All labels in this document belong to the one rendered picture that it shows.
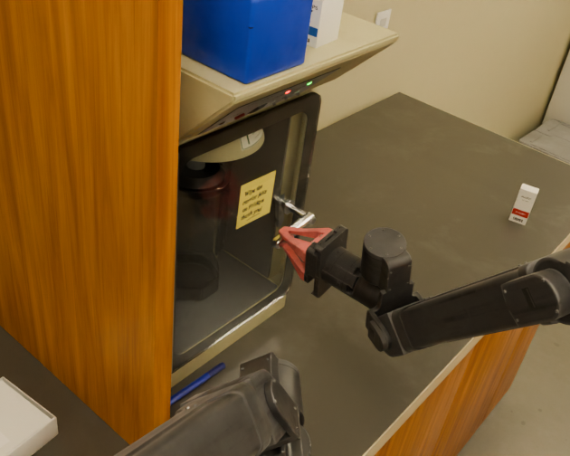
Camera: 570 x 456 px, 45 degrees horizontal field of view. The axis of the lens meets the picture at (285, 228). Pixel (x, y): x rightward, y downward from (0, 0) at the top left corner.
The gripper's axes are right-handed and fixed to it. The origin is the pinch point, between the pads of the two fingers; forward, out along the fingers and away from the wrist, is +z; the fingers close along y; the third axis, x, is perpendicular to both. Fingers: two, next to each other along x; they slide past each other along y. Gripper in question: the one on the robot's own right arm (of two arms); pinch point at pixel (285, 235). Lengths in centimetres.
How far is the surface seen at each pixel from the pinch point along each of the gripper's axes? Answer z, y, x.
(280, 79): -5.8, 33.2, 9.0
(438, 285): -12.6, -30.6, -35.0
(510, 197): -9, -37, -80
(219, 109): -4.0, 32.2, 16.8
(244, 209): 4.2, 5.8, 4.4
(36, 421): 12.3, -15.6, 40.1
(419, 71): 46, -43, -128
